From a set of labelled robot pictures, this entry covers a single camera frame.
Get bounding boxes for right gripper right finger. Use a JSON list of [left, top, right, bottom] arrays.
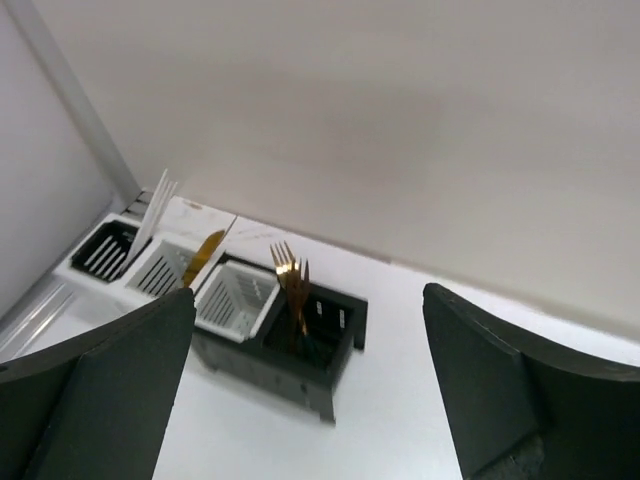
[[423, 283, 639, 479]]

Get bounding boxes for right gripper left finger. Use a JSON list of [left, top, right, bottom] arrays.
[[1, 288, 195, 479]]

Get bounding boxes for white chopstick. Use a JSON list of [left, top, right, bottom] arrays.
[[134, 179, 178, 258], [122, 169, 170, 269]]

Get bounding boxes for gold knife green handle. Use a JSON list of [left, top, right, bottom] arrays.
[[182, 230, 226, 288]]

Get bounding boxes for gold fork green handle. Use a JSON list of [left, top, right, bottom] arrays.
[[269, 241, 313, 354]]

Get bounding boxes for copper small fork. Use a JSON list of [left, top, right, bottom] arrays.
[[285, 257, 310, 353]]

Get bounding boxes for white utensil caddy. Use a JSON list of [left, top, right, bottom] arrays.
[[55, 202, 234, 313]]

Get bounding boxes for black utensil caddy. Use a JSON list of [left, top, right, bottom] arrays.
[[193, 253, 368, 423]]

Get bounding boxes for aluminium frame left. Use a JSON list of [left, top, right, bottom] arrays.
[[1, 191, 152, 361]]

